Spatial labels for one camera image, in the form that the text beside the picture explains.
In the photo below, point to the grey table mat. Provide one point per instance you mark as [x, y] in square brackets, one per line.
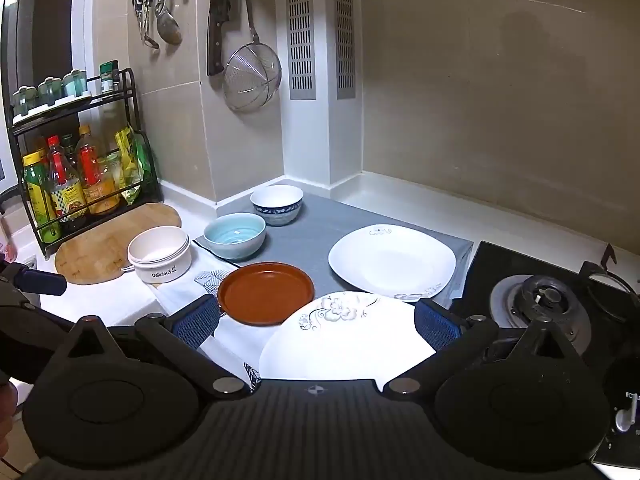
[307, 241]

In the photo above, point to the metal mesh strainer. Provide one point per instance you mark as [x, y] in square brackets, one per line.
[253, 73]

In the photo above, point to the grey vent grille right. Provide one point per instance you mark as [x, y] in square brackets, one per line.
[345, 52]

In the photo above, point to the grey vent grille left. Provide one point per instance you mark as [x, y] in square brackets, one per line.
[300, 30]

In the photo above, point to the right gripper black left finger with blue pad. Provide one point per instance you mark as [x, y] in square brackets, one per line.
[177, 339]

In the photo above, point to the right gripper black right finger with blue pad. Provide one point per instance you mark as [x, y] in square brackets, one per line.
[458, 343]

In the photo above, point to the yellow cap oil bottle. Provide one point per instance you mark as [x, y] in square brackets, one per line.
[35, 174]

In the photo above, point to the red label sauce bottle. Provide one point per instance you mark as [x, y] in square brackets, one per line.
[65, 188]

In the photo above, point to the white plate blue floral print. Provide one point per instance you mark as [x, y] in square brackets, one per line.
[346, 336]

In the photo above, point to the brown round plate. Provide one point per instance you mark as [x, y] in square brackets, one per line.
[265, 294]

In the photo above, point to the gas stove burner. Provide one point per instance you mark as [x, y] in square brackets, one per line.
[519, 299]

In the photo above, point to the hanging metal ladle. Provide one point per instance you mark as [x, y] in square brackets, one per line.
[166, 25]

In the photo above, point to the grey vent grille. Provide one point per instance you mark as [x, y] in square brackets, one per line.
[345, 52]
[300, 30]

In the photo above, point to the orange label sauce bottle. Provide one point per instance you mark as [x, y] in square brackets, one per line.
[97, 182]

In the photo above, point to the black spice rack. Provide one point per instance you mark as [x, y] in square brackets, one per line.
[74, 106]

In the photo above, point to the person's left hand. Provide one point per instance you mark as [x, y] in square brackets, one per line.
[8, 405]

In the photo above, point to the wooden cutting board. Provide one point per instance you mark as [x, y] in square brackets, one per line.
[98, 255]

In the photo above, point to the green yellow snack packet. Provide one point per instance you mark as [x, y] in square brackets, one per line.
[135, 173]

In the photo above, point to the white patterned cloth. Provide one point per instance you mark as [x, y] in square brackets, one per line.
[235, 346]

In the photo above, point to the white bowl blue pattern rim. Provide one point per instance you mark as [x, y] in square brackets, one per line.
[279, 204]

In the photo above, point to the white square plate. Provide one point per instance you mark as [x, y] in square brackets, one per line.
[393, 261]

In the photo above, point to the black glass stove top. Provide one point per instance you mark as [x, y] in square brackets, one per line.
[597, 310]

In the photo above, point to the green cap spice jar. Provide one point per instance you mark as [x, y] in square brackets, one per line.
[109, 76]

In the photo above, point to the light blue ceramic bowl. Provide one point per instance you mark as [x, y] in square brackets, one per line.
[235, 236]

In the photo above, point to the hanging kitchen cleaver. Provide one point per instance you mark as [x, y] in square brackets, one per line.
[218, 14]

